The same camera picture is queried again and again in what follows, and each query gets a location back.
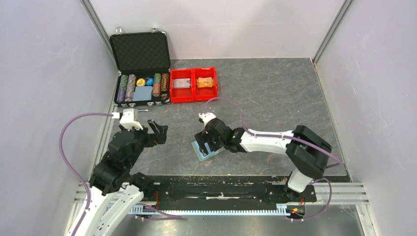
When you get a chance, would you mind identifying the right red bin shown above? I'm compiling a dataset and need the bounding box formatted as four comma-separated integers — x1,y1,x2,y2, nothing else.
191,67,218,102

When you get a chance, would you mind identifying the red bin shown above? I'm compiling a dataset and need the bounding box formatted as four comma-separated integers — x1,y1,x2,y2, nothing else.
191,67,218,102
170,69,194,103

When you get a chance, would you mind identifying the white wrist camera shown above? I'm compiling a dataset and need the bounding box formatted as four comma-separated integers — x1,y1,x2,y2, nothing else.
198,113,216,128
111,108,143,131

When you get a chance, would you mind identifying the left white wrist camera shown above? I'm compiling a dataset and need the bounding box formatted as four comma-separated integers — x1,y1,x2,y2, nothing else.
111,108,143,131

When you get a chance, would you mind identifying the left red bin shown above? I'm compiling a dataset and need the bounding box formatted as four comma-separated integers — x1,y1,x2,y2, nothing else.
170,69,194,103

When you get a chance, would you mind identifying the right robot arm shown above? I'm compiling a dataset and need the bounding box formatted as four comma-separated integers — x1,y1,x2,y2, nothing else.
192,118,332,201

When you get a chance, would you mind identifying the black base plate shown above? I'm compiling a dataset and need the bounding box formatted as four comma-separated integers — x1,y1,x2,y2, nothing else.
142,176,317,211

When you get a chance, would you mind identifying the yellow dealer chip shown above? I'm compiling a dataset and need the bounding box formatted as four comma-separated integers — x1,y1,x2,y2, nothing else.
136,78,146,87

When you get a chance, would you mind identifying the black poker chip case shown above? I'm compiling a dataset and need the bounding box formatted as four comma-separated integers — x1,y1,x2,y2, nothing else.
109,29,171,108

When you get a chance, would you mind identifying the tan brown credit card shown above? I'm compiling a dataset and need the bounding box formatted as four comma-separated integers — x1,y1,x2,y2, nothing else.
196,77,215,88

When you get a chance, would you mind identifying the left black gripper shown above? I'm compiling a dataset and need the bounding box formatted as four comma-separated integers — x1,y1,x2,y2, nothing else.
120,118,168,168

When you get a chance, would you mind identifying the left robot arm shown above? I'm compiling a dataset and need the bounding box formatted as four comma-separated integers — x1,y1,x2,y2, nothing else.
67,119,168,236

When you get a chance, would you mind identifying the aluminium frame rail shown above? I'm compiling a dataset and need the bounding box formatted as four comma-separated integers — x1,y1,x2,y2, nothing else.
76,182,370,216

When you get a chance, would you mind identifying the blue playing card deck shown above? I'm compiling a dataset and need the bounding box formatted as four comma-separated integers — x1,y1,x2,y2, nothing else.
133,86,153,101

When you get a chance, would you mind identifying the white card in bin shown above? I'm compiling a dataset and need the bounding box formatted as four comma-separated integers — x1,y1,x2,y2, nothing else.
173,78,191,89

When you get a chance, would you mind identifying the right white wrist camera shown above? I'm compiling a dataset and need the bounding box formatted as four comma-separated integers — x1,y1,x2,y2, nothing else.
198,113,216,128

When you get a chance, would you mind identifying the green card holder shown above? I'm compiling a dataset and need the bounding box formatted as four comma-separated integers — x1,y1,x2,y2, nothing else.
191,141,225,161

